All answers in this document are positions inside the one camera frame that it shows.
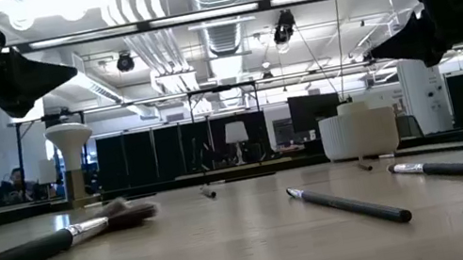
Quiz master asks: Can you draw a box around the large powder makeup brush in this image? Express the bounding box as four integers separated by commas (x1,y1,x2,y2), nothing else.
0,190,168,260

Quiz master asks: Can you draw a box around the white column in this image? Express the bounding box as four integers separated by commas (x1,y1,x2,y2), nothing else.
394,53,456,138

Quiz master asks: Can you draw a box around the white mushroom table lamp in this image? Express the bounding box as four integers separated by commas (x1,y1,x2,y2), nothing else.
43,119,106,213

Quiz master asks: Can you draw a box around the small white box lampshade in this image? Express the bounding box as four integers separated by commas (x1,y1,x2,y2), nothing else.
34,156,60,187

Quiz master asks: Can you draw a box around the grey chair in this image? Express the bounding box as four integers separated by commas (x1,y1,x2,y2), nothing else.
394,111,425,141

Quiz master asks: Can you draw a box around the person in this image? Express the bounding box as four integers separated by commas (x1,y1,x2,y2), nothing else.
0,163,42,208

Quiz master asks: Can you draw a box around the black ceiling spotlight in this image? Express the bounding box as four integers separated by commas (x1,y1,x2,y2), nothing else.
113,49,137,74
267,8,300,47

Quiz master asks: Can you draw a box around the cream round brush organizer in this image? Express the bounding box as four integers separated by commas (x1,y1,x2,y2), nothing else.
314,94,404,165

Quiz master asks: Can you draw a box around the black computer monitor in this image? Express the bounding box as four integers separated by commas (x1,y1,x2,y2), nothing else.
286,89,345,136

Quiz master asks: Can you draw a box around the black overhead light bar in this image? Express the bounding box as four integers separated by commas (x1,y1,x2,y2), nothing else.
8,0,331,57

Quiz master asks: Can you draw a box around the small white shade lamp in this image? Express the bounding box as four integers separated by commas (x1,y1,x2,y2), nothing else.
221,119,255,169

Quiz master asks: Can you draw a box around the thin hanging cable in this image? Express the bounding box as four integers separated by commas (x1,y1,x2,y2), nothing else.
325,0,359,101

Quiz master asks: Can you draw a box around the black aluminium table frame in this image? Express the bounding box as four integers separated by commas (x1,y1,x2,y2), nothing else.
0,125,463,230

